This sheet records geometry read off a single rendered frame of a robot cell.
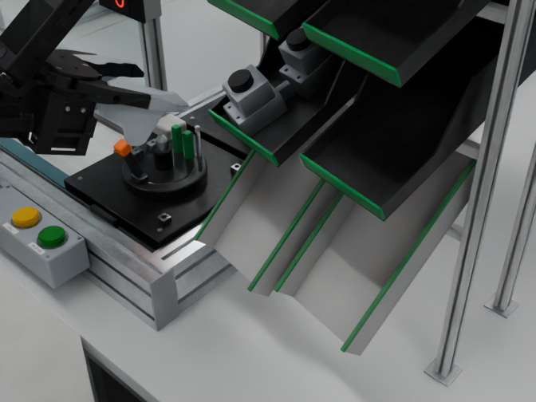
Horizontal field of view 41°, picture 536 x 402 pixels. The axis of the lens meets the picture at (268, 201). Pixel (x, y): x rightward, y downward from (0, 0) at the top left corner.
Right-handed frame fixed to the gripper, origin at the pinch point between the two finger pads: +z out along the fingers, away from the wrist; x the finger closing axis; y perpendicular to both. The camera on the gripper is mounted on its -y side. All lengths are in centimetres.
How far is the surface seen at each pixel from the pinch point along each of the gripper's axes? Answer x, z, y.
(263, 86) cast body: 1.0, 13.7, -1.5
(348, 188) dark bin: 16.7, 15.5, 3.7
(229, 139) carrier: -30, 40, 18
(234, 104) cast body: -1.9, 13.0, 2.2
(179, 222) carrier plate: -15.4, 22.6, 26.7
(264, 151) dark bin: 5.2, 13.2, 5.0
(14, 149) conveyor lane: -54, 14, 33
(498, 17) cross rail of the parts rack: 21.7, 20.3, -18.0
